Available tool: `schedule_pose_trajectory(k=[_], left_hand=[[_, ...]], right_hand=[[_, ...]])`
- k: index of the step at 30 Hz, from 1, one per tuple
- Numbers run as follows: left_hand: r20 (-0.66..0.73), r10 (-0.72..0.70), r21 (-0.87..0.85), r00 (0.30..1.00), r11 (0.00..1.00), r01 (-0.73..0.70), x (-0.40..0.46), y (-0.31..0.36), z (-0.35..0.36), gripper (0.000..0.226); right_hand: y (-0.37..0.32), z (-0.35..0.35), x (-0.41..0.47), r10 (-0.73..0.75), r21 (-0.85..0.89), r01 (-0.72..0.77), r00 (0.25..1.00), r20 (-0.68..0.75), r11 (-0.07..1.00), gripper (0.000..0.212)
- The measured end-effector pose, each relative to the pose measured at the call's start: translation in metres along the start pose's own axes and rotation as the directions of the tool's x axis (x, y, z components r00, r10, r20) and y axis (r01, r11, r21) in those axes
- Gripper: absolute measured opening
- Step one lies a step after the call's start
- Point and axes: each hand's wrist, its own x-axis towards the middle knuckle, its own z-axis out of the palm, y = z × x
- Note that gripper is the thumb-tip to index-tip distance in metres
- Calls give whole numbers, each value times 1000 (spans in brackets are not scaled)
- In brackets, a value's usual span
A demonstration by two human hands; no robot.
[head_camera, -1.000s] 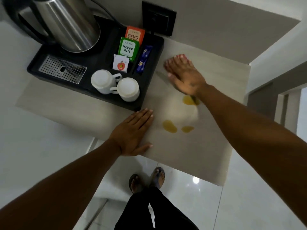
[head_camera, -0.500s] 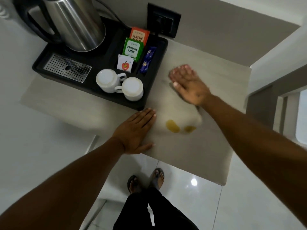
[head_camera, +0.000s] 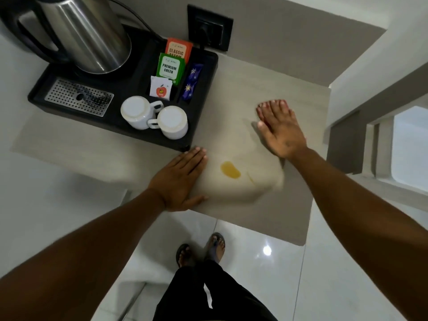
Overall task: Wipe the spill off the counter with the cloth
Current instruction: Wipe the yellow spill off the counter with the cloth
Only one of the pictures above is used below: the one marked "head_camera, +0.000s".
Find black plastic tray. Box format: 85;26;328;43
28;25;219;152

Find white sachet with red apple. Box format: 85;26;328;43
149;76;173;101

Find blue stick sachet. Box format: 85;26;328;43
181;82;196;103
187;63;204;85

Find person's right forearm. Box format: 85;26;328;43
289;148;428;321

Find window pane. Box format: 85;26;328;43
391;106;428;193

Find stainless steel electric kettle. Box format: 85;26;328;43
0;0;132;74

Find black power cable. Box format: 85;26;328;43
107;0;167;42

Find person's right hand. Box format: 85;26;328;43
256;99;307;161

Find yellow liquid spill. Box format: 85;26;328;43
221;161;241;179

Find white ceramic cup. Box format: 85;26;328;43
147;106;188;140
120;96;164;130

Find green tea bag packet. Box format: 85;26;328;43
156;53;186;85

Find person's left forearm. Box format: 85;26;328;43
0;189;166;321

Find orange tea bag packet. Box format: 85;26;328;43
165;37;194;64

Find perforated metal drip grate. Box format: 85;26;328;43
44;78;114;117

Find dark sandal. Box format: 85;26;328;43
176;243;196;268
204;233;226;264

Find person's left hand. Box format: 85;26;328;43
147;147;208;212

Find black wall socket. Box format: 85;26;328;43
187;4;234;52

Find black trousers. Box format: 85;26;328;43
153;260;278;321

